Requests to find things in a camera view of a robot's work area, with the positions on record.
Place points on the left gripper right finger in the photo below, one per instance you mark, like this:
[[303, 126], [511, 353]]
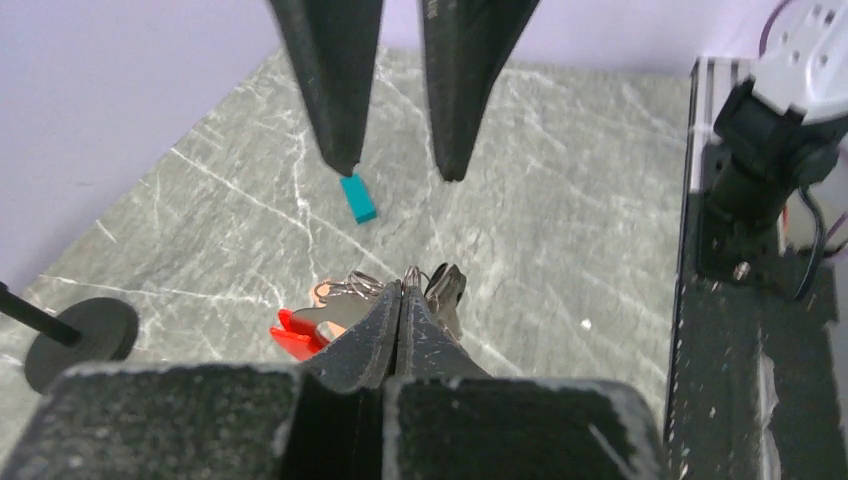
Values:
[[426, 353]]

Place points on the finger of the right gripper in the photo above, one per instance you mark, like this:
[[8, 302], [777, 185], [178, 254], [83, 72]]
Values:
[[466, 45], [332, 47]]

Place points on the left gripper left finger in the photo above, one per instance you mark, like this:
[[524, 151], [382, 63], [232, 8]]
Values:
[[365, 355]]

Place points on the red carabiner keyring with chain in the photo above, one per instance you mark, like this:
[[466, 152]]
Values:
[[338, 305]]

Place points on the black tagged key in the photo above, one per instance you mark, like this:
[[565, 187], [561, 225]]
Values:
[[443, 293]]

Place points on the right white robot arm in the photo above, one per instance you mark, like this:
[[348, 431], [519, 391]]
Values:
[[782, 124]]

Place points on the teal block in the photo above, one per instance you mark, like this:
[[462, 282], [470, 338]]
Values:
[[358, 198]]

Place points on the black microphone stand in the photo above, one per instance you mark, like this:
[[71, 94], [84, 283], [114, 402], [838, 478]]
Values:
[[94, 330]]

